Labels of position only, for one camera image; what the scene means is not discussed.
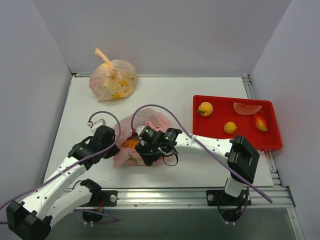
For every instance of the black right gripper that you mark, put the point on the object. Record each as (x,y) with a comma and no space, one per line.
(144,152)

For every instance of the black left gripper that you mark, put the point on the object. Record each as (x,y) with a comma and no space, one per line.
(112,151)

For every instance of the orange toy pineapple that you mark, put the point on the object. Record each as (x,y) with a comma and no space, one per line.
(130,142)

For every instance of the pink plastic bag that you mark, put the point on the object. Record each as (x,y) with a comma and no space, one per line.
(128,156)

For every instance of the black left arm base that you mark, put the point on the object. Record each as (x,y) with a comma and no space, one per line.
(100,199)

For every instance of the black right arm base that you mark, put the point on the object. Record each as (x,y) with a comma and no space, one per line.
(231,209)

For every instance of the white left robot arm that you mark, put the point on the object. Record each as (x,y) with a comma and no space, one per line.
(34,216)

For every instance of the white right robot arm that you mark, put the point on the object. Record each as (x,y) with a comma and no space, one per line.
(239,155)

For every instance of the orange plastic bag with fruit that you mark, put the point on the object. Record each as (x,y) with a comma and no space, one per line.
(113,79)

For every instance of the orange fruit with leaf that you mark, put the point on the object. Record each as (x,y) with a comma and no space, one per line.
(205,109)

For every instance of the red plastic tray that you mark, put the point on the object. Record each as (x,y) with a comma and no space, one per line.
(223,111)

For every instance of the small yellow lemon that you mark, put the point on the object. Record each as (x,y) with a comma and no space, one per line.
(230,128)

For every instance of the watermelon slice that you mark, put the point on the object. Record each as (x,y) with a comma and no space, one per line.
(246,109)

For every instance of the red yellow mango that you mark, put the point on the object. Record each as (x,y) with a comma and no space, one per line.
(260,122)

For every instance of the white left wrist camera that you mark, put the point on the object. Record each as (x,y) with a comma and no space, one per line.
(97,123)

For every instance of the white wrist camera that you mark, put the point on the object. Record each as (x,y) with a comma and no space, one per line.
(97,123)
(137,131)

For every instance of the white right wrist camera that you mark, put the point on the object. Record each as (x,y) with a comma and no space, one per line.
(137,131)

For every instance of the aluminium front rail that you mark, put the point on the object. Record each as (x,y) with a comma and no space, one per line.
(193,198)

